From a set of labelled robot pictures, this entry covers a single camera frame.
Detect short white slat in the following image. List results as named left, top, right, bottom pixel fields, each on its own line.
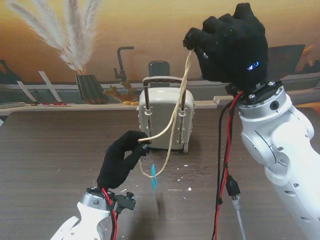
left=16, top=80, right=38, bottom=102

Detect long white slat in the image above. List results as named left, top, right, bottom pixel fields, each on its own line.
left=38, top=70, right=63, bottom=103

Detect tray with red items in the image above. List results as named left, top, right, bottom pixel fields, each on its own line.
left=31, top=101, right=72, bottom=107

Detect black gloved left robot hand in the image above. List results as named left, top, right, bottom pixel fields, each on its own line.
left=96, top=129, right=153, bottom=190

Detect dark tilted board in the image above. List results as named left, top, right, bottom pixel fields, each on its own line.
left=267, top=44, right=306, bottom=83

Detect black rounded cylinder speaker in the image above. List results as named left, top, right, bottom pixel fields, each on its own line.
left=148, top=60, right=171, bottom=78

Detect light wooden ledge board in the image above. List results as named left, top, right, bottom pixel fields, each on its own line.
left=0, top=100, right=218, bottom=116

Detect black kitchen faucet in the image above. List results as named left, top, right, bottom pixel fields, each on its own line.
left=113, top=46, right=135, bottom=82

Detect orange coral shaped decoration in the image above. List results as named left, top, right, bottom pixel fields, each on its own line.
left=103, top=79, right=140, bottom=106

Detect red and black arm cables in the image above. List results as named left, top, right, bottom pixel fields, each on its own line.
left=211, top=91, right=245, bottom=240
left=101, top=187, right=120, bottom=240

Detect dark ribbed vase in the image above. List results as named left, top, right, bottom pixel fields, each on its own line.
left=75, top=74, right=110, bottom=105

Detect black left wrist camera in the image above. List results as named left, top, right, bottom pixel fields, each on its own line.
left=115, top=191, right=137, bottom=213

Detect small beige toy suitcase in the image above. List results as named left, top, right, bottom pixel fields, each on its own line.
left=136, top=76, right=196, bottom=155

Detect red and black right arm cables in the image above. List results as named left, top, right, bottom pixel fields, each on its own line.
left=211, top=91, right=245, bottom=240

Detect teal paper luggage tag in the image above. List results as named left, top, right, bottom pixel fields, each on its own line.
left=150, top=163, right=158, bottom=193

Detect red and black left arm cables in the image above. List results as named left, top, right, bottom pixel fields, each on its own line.
left=101, top=187, right=120, bottom=240

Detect grey metal grille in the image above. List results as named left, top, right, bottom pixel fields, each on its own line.
left=0, top=101, right=28, bottom=110

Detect grey data cable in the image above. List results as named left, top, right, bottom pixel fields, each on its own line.
left=231, top=194, right=247, bottom=240

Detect cream twisted string loop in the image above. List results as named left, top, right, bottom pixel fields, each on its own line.
left=138, top=48, right=195, bottom=179

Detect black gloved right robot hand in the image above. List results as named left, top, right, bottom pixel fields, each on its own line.
left=182, top=2, right=269, bottom=91

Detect white pampas grass plumes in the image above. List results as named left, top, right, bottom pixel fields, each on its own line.
left=4, top=0, right=102, bottom=75

